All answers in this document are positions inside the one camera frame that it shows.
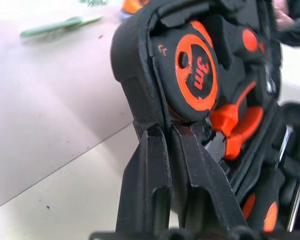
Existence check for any black plastic tool case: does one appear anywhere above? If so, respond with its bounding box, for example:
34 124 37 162
109 0 300 236

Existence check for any orange black round object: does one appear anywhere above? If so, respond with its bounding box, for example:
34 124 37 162
120 0 149 15

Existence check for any pale green flat tool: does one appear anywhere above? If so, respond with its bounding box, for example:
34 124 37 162
19 15 105 40

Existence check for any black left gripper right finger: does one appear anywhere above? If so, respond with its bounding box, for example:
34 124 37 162
169 123 248 230

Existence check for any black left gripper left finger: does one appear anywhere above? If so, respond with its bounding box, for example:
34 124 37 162
116 124 172 230

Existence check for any black orange handled screwdriver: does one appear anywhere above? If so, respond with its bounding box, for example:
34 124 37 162
239 189 282 235
236 24 268 83

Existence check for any pale pink table mat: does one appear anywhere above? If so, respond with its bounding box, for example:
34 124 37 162
0 14 137 213

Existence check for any black orange tape measure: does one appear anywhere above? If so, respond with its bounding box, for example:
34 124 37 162
162 19 248 123

